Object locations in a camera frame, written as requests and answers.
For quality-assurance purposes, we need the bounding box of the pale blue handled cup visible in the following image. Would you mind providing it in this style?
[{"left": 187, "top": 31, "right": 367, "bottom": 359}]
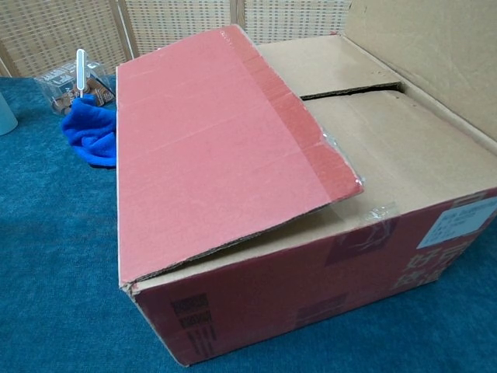
[{"left": 0, "top": 92, "right": 19, "bottom": 137}]

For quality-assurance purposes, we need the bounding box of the blue cloth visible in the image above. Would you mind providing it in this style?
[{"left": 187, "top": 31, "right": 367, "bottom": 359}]
[{"left": 61, "top": 95, "right": 118, "bottom": 169}]

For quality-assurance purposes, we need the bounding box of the red cardboard shipping box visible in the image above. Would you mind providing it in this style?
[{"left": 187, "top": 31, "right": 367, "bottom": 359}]
[{"left": 114, "top": 0, "right": 497, "bottom": 368}]

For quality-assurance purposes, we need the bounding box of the wicker folding screen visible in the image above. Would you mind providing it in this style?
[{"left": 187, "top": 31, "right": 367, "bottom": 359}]
[{"left": 0, "top": 0, "right": 364, "bottom": 78}]

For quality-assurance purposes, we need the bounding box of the clear bag of brown snacks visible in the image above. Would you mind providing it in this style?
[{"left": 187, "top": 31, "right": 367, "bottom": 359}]
[{"left": 33, "top": 60, "right": 117, "bottom": 117}]

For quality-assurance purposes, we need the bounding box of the teal fabric table cover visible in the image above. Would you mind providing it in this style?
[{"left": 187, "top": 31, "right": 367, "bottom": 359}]
[{"left": 0, "top": 73, "right": 497, "bottom": 373}]

